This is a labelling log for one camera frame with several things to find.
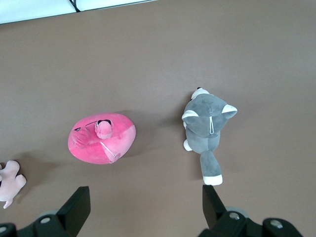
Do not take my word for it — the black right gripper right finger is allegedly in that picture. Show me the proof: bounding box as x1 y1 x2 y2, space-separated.
202 185 232 233

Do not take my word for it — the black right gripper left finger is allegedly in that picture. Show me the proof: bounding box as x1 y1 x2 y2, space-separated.
58 186 91 236

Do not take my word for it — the pink flamingo plush toy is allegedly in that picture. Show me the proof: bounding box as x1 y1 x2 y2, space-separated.
67 112 137 165

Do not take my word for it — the small pink white plush dog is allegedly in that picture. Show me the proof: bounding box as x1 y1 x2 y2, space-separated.
0 159 27 210

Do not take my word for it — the grey white plush husky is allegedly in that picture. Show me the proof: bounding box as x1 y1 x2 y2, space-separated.
181 86 238 186

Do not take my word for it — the thin black cable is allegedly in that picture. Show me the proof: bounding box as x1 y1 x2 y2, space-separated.
69 0 81 13

